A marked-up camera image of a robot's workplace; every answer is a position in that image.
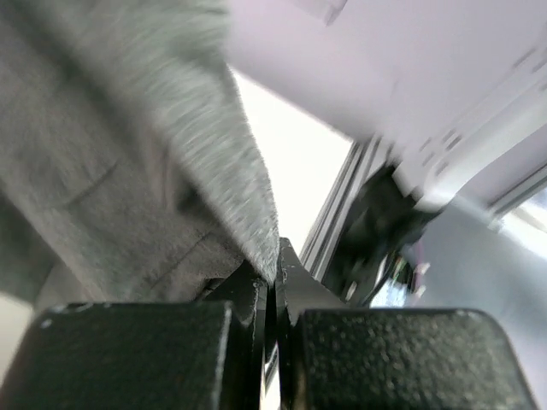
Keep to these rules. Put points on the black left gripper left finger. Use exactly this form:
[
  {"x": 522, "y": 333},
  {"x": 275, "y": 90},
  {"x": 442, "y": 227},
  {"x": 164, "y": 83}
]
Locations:
[{"x": 200, "y": 355}]

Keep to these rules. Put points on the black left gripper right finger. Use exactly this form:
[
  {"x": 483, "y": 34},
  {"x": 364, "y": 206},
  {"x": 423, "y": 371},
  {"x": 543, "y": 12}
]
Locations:
[{"x": 335, "y": 357}]

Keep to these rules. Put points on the grey shorts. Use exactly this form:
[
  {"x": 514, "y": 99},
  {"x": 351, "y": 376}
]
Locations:
[{"x": 128, "y": 169}]

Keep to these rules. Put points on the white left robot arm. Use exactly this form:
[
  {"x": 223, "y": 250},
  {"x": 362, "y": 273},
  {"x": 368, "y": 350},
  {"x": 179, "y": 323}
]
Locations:
[{"x": 448, "y": 88}]

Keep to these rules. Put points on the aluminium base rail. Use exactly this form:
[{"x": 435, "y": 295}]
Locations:
[{"x": 322, "y": 240}]

